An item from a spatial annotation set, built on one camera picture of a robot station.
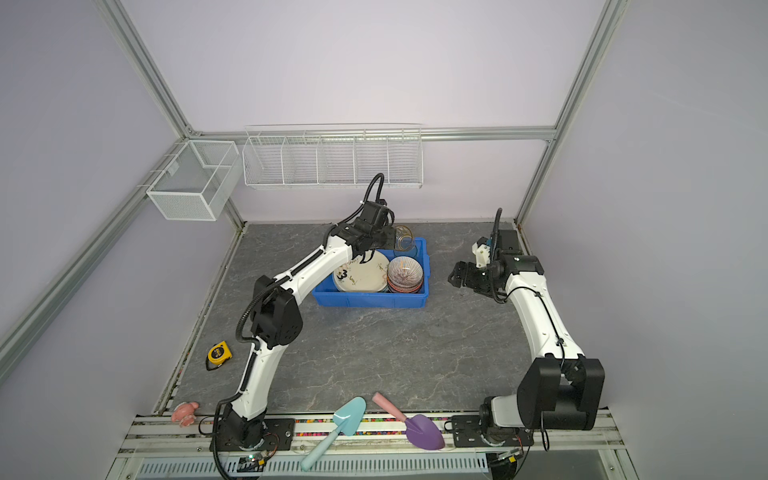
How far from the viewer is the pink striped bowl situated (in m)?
0.92

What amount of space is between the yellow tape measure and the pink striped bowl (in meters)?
0.52

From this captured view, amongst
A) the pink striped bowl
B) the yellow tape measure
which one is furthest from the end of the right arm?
the yellow tape measure

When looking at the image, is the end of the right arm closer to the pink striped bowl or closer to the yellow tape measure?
the pink striped bowl

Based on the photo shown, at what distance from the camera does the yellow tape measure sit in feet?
2.83
